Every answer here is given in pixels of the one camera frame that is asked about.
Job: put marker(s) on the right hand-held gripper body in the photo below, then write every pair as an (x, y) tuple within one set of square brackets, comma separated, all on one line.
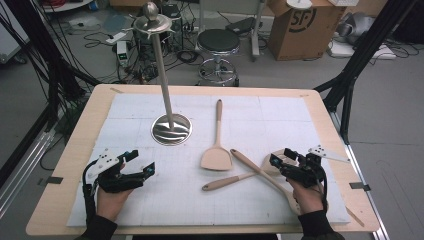
[(308, 171)]

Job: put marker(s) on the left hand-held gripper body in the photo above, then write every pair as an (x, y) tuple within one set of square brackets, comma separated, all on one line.
[(105, 163)]

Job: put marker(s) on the beige perforated skimmer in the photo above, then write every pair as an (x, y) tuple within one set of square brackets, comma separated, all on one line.
[(253, 165)]

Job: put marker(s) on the metal utensil stand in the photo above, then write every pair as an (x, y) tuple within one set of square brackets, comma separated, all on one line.
[(171, 133)]

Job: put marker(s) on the beige slotted spatula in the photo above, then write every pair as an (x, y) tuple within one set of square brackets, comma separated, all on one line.
[(223, 182)]

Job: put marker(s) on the beige solid spatula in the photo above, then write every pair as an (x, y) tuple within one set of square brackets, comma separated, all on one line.
[(216, 160)]

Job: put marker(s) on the person's right hand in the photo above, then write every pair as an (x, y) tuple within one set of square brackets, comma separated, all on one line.
[(308, 198)]

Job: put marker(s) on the person's left hand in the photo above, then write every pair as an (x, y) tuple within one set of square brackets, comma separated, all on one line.
[(110, 203)]

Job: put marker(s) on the black tape piece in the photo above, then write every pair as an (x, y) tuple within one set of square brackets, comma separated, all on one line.
[(359, 186), (53, 180)]

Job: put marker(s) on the white grid mat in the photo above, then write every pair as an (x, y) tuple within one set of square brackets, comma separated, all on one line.
[(200, 206)]

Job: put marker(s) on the white device with green display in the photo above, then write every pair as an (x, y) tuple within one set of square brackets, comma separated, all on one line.
[(122, 53)]

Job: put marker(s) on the brown cardboard box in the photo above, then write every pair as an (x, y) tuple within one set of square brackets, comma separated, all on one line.
[(300, 43)]

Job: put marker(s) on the white flat board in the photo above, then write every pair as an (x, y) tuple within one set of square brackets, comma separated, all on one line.
[(343, 50)]

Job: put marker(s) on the white power strip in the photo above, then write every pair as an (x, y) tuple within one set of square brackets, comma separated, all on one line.
[(116, 38)]

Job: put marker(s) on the black round stool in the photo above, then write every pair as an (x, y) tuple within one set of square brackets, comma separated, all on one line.
[(218, 40)]

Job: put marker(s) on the black flat case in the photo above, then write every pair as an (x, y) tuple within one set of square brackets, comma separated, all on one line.
[(241, 26)]

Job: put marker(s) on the grey wrapped bundle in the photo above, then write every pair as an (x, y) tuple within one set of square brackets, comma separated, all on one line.
[(356, 26)]

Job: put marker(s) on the white round disc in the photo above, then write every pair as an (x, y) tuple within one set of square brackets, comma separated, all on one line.
[(299, 4)]

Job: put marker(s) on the grey cabinet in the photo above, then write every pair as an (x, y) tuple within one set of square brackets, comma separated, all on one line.
[(11, 43)]

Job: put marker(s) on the white round table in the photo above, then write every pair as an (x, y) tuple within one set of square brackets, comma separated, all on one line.
[(66, 7)]

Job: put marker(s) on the aluminium rail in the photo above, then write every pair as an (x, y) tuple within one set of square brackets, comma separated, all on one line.
[(366, 196), (30, 160)]

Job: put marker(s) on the black metal frame stand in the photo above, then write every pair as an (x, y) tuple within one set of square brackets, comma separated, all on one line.
[(56, 80), (371, 43)]

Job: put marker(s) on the white metal post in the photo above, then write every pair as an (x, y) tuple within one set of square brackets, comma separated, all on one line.
[(256, 40)]

